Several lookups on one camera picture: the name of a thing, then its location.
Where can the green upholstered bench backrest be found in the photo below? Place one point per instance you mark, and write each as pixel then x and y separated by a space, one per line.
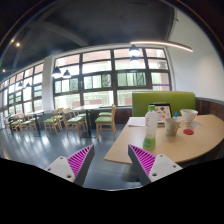
pixel 176 99

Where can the wooden chair, green seat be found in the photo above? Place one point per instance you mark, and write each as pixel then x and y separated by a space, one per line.
pixel 29 123
pixel 53 123
pixel 106 123
pixel 72 123

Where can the red round coaster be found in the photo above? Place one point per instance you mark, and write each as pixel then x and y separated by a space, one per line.
pixel 188 131

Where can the clear plastic bottle, green cap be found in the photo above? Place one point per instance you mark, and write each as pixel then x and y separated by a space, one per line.
pixel 151 123

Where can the curved linear ceiling light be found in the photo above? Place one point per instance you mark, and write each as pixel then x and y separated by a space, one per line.
pixel 164 43

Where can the beige paper cup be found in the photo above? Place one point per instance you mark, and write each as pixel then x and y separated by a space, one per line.
pixel 171 126

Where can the tablet with black frame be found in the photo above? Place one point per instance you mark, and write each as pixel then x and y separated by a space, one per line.
pixel 163 111

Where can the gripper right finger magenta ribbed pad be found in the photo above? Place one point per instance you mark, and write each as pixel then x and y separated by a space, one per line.
pixel 150 167

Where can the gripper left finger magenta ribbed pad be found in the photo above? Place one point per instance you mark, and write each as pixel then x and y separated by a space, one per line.
pixel 73 168

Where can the wooden cafe table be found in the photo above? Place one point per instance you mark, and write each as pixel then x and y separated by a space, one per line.
pixel 35 114
pixel 87 109

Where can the black pendant lamp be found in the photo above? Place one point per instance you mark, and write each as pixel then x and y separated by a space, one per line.
pixel 56 73
pixel 66 74
pixel 134 51
pixel 134 60

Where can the white bowl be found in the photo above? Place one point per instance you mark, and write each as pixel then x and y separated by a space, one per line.
pixel 188 114

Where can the white paper sheet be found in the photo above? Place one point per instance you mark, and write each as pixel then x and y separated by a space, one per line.
pixel 136 121

